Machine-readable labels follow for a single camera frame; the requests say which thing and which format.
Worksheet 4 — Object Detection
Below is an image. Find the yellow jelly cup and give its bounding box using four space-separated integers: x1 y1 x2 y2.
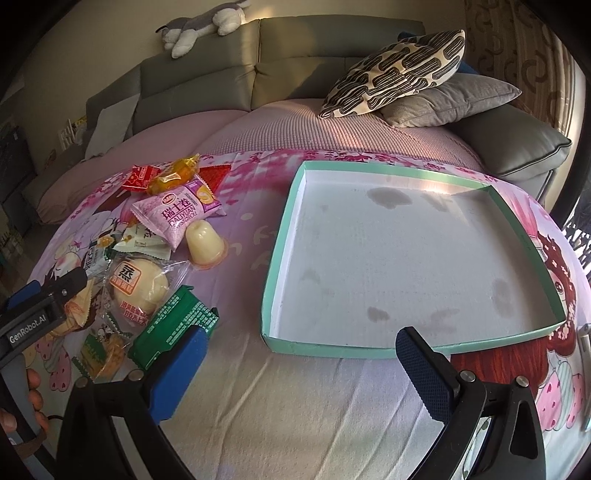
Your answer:
185 220 228 269

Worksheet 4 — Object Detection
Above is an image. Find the pink cartoon printed blanket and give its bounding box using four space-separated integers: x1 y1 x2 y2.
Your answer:
163 149 590 479

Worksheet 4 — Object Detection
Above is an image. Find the purple yellow snack packet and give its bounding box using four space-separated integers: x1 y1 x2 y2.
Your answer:
185 175 226 219

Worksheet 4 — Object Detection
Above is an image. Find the black cream patterned pillow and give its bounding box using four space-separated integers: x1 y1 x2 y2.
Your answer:
318 29 466 119

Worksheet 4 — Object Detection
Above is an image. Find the steamed cake clear packet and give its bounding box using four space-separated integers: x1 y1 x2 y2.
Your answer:
100 254 191 337

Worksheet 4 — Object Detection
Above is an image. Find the orange bread packet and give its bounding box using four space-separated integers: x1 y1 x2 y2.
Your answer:
146 154 200 195

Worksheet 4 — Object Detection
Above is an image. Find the red triangular snack packet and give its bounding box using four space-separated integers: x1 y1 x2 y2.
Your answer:
121 165 161 192

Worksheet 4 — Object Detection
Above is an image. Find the light grey small cushion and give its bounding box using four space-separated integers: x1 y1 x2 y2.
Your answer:
84 94 140 160

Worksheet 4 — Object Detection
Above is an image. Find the clear cracker packet green trim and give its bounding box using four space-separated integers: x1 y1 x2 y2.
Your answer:
72 317 132 383

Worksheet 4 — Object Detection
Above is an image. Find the white peach crisp packet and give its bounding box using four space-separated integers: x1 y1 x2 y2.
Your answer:
45 278 104 341

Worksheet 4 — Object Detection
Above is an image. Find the green snack packet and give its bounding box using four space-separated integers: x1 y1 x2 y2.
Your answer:
128 285 219 370

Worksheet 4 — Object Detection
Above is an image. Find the green white small packet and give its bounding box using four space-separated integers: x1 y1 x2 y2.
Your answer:
82 223 172 278

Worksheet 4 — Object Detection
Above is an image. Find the pink sofa seat cover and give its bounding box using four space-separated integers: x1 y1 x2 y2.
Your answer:
24 99 483 224

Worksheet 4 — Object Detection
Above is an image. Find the pink swiss roll packet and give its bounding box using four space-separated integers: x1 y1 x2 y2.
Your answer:
131 187 205 250

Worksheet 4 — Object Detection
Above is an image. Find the mint green cardboard tray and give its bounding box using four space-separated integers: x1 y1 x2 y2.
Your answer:
262 161 567 359

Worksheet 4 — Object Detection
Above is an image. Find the red patterned packet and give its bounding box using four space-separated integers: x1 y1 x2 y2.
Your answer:
198 164 231 193

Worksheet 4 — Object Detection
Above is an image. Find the person's left hand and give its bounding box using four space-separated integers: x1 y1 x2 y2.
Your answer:
0 368 51 446

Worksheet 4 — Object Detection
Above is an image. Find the grey white plush toy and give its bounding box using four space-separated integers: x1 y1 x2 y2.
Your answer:
156 0 250 59

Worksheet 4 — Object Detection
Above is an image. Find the grey sofa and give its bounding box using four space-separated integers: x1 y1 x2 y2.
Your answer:
86 16 571 197

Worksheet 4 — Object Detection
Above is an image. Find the patterned beige curtain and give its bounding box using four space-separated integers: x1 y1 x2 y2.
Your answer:
464 0 584 136

